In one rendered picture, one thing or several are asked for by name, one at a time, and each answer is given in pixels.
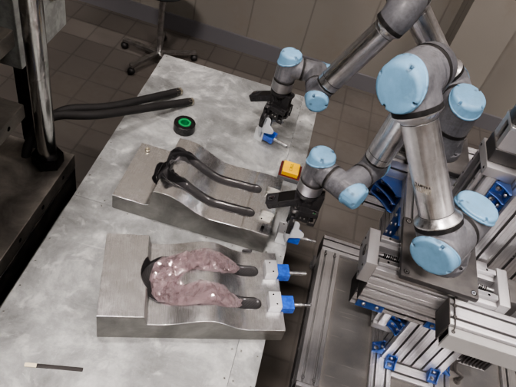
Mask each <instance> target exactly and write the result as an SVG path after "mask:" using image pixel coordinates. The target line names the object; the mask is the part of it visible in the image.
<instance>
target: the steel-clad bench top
mask: <svg viewBox="0 0 516 387"><path fill-rule="evenodd" d="M174 88H182V89H183V94H181V95H178V96H174V97H171V98H165V99H162V100H158V101H152V102H149V103H145V104H150V103H156V102H162V101H172V100H177V99H183V98H193V99H194V104H193V105H190V106H184V107H176V108H170V109H165V110H159V111H151V112H145V113H140V114H131V115H126V116H124V118H123V119H122V121H121V122H120V123H119V125H118V126H117V128H116V130H115V132H114V133H113V134H112V136H111V138H110V139H109V141H108V142H107V144H106V145H105V147H104V149H103V150H102V152H101V153H100V154H99V156H98V158H97V160H96V161H95V162H94V164H93V165H92V167H91V169H90V170H89V171H88V173H87V175H86V176H85V178H84V179H83V181H82V182H81V184H80V186H79V187H78V189H77V190H76V191H75V193H74V195H73V197H72V198H71V199H70V201H69V202H68V204H67V206H66V208H65V209H64V210H63V212H62V213H61V215H60V217H59V218H58V220H57V221H56V223H55V225H54V226H53V227H52V228H51V230H50V232H49V234H48V235H47V236H46V238H45V240H44V241H43V243H42V244H41V246H40V247H39V249H38V251H37V252H36V254H35V255H34V256H33V258H32V260H31V262H30V263H29V264H28V266H27V267H26V269H25V271H24V272H23V274H22V275H21V277H20V278H19V280H18V282H17V283H16V284H15V286H14V288H13V289H12V291H11V292H10V293H9V295H8V297H7V299H6V300H5V301H4V303H3V304H2V306H1V308H0V387H255V385H256V379H257V376H258V371H259V368H260V362H261V359H262V354H263V348H264V345H265V341H266V340H258V339H240V340H238V339H174V338H131V337H97V319H96V315H97V309H98V297H99V292H100V285H101V274H102V268H103V262H104V250H105V244H106V238H107V233H120V234H134V235H148V236H150V241H151V243H155V244H176V243H190V242H200V241H207V242H213V243H218V244H220V245H223V246H225V247H228V248H230V249H232V250H236V251H240V252H242V250H250V249H248V248H245V247H242V246H237V245H235V244H232V243H228V242H225V241H222V240H218V239H215V238H212V237H209V236H205V235H202V234H199V233H195V232H192V231H189V230H185V229H182V228H179V227H175V226H172V225H169V224H166V223H162V222H159V221H156V220H152V219H149V218H146V217H142V216H139V215H137V214H133V213H129V212H126V211H123V210H119V209H116V208H113V207H112V194H113V193H114V191H115V189H116V188H117V186H118V184H119V183H120V181H121V179H122V177H123V176H124V174H125V172H126V170H127V169H128V167H129V165H130V163H131V161H132V160H133V158H134V156H135V154H136V153H137V151H138V149H139V147H140V146H141V144H142V143H144V144H149V145H151V146H155V147H159V148H161V149H165V150H167V151H172V150H173V149H174V148H175V147H176V145H177V142H178V141H179V139H180V138H182V139H186V140H189V141H193V142H195V143H197V144H199V145H200V146H202V147H204V148H205V149H207V150H208V151H209V152H210V153H211V154H213V155H214V156H215V157H217V158H219V159H220V160H222V161H223V162H225V163H227V164H231V165H234V166H237V167H242V168H246V169H249V170H254V171H257V172H262V173H265V174H269V175H272V176H274V177H277V175H278V172H279V169H280V164H281V161H285V160H287V161H290V162H293V163H296V164H300V166H301V167H302V171H301V173H302V172H303V168H304V166H305V163H306V157H307V154H308V149H309V143H310V140H311V136H312V132H313V126H314V123H315V119H316V112H313V111H310V110H309V109H308V108H307V107H306V103H305V98H304V97H303V96H301V95H298V94H295V97H294V98H293V99H292V101H291V104H292V105H293V109H292V111H291V114H290V116H288V118H287V119H283V121H284V122H283V124H281V125H280V124H278V123H276V122H273V124H272V127H271V128H272V129H273V131H274V132H276V133H277V139H278V140H280V141H282V142H283V143H285V144H287V147H284V146H283V145H281V144H279V143H277V142H275V141H274V142H273V143H272V144H269V143H268V142H266V141H262V142H259V141H258V140H256V139H255V138H253V136H254V133H255V130H256V127H257V126H258V125H259V122H260V117H261V115H262V113H263V109H264V107H265V105H266V103H267V101H256V102H255V101H250V97H249V95H250V94H252V92H254V91H270V89H271V87H270V86H268V85H265V84H261V83H258V82H255V81H251V80H248V79H245V78H241V77H238V76H235V75H232V74H228V73H225V72H222V71H218V70H215V69H212V68H208V67H205V66H203V65H199V64H195V63H193V62H189V61H185V60H182V59H179V58H175V57H172V56H169V55H164V56H163V57H162V59H161V60H160V62H159V63H158V65H157V67H156V68H155V69H154V71H153V73H152V74H151V76H150V77H149V79H148V80H147V82H146V84H145V85H144V86H143V88H142V89H141V92H140V93H139V95H138V97H139V96H143V95H146V94H153V93H156V92H160V91H166V90H170V89H174ZM182 115H184V116H188V117H191V118H193V119H194V120H195V123H196V125H195V130H194V133H193V134H192V135H190V136H187V137H184V136H180V135H178V134H176V133H175V132H174V119H175V118H176V117H179V116H182ZM298 115H299V116H298ZM297 118H298V119H297ZM291 141H292V142H291ZM290 207H291V206H290ZM290 207H279V208H276V211H275V214H274V217H273V222H272V226H271V229H270V234H269V237H268V240H267V242H266V245H265V248H264V251H263V252H264V253H275V254H276V262H277V264H283V259H284V256H285V252H286V246H287V242H286V244H285V245H283V244H280V243H275V242H274V241H275V237H276V231H277V228H278V226H279V224H280V221H283V222H286V218H287V216H288V212H289V209H290ZM286 223H287V222H286ZM237 345H238V346H237ZM235 354H236V355H235ZM234 357H235V358H234ZM233 360H234V361H233ZM26 362H30V363H38V364H47V365H56V366H72V367H81V368H83V371H82V372H79V371H69V370H60V369H44V368H35V367H26V366H24V365H25V363H26ZM228 380H229V381H228ZM227 383H228V384H227Z"/></svg>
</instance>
